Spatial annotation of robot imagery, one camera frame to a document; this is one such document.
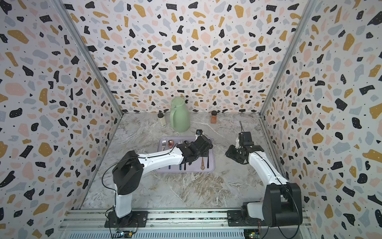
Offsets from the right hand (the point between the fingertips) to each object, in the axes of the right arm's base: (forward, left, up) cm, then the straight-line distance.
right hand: (228, 153), depth 87 cm
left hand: (+3, +12, +2) cm, 12 cm away
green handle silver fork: (+13, +31, -8) cm, 35 cm away
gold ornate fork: (-4, +15, -10) cm, 18 cm away
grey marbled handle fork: (+13, +43, -7) cm, 45 cm away
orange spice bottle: (+34, +7, -5) cm, 35 cm away
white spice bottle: (+29, +46, -2) cm, 54 cm away
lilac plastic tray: (-2, +14, -10) cm, 18 cm away
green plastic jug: (+22, +30, +10) cm, 39 cm away
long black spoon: (-1, +12, -10) cm, 15 cm away
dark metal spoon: (-4, +26, -9) cm, 28 cm away
